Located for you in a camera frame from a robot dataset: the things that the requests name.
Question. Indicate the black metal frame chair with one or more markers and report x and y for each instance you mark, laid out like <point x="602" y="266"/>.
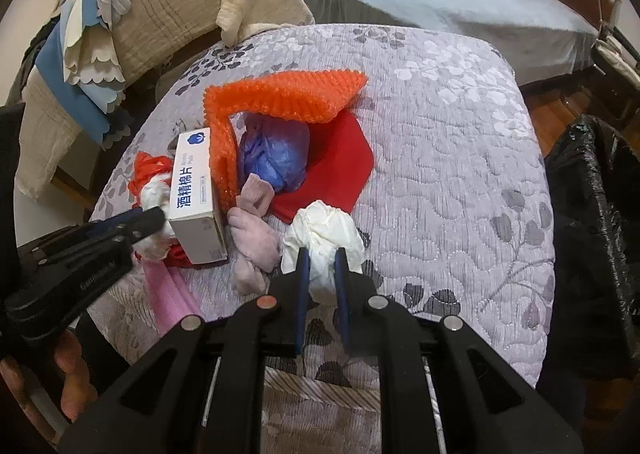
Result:
<point x="617" y="60"/>

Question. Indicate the beige blanket on rack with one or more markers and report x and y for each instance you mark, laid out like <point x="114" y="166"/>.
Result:
<point x="152" y="31"/>

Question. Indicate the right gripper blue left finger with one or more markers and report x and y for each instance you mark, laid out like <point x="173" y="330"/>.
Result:
<point x="199" y="389"/>

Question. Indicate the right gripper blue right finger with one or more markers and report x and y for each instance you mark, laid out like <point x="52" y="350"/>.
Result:
<point x="443" y="388"/>

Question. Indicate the orange bubble wrap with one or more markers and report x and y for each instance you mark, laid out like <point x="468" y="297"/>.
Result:
<point x="295" y="95"/>

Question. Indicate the white tissue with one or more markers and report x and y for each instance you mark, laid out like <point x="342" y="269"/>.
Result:
<point x="322" y="230"/>

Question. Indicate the black lined trash bin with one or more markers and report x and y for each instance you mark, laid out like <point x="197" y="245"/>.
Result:
<point x="593" y="178"/>

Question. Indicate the person's left hand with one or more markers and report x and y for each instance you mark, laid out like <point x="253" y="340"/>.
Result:
<point x="77" y="391"/>

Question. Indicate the blue crumpled plastic bag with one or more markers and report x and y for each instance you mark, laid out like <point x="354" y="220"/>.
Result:
<point x="274" y="149"/>

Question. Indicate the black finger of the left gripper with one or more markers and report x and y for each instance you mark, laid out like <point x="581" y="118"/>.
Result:
<point x="128" y="227"/>

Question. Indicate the grey floral quilted cover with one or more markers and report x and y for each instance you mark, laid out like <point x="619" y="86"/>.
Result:
<point x="455" y="217"/>

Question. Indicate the blue white scalloped cloth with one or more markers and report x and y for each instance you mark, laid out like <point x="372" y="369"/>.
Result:
<point x="79" y="64"/>

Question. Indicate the red paper sheet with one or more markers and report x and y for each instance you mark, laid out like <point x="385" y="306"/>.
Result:
<point x="339" y="164"/>

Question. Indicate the pink sock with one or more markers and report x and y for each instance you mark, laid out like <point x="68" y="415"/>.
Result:
<point x="257" y="244"/>

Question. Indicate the white alcohol pad box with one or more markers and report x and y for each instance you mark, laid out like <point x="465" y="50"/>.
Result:
<point x="194" y="213"/>

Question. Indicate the bed with blue sheet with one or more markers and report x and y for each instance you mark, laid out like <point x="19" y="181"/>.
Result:
<point x="540" y="39"/>

